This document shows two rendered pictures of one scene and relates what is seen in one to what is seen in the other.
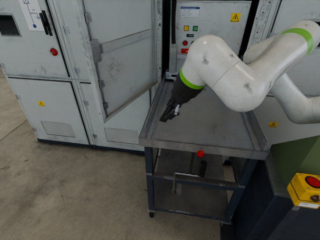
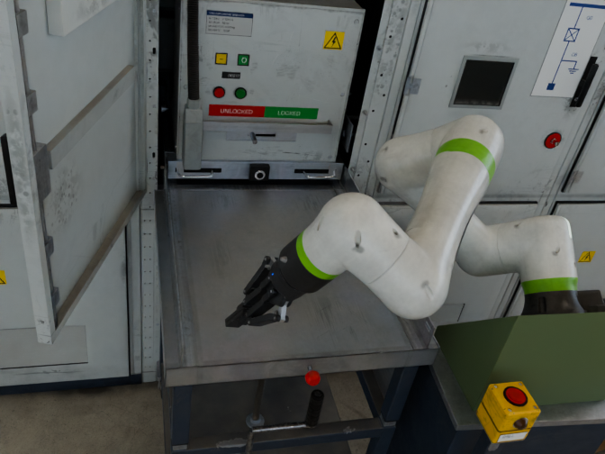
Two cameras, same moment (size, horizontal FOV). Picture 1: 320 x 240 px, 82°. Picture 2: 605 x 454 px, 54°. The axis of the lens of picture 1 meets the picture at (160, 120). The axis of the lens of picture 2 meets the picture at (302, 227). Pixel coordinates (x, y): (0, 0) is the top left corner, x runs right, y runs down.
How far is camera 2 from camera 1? 0.48 m
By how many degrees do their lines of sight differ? 23
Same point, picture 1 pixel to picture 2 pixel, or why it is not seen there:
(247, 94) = (427, 297)
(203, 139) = (312, 344)
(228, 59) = (393, 242)
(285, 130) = not seen: hidden behind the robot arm
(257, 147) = (418, 341)
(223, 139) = (350, 335)
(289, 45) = (465, 182)
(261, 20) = (388, 52)
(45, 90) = not seen: outside the picture
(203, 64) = (354, 251)
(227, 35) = (319, 77)
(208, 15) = (275, 31)
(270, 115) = not seen: hidden behind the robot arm
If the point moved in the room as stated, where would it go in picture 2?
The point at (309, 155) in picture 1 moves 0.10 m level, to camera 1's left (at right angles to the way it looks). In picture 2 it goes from (504, 349) to (465, 358)
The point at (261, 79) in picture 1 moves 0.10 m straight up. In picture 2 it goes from (441, 269) to (461, 214)
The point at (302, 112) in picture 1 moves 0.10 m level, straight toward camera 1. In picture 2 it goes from (483, 256) to (478, 278)
